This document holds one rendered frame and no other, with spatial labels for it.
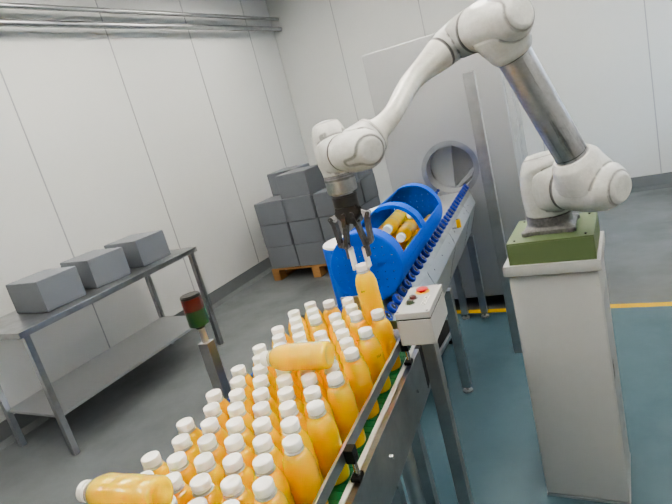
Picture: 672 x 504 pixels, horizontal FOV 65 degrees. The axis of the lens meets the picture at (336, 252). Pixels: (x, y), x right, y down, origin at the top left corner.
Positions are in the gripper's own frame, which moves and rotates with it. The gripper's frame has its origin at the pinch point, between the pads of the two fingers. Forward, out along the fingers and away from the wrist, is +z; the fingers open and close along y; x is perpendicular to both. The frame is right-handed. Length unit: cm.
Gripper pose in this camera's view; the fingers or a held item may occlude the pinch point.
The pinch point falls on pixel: (359, 258)
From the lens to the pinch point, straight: 160.2
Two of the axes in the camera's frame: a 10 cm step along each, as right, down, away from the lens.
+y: -9.0, 1.3, 4.1
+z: 2.5, 9.4, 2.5
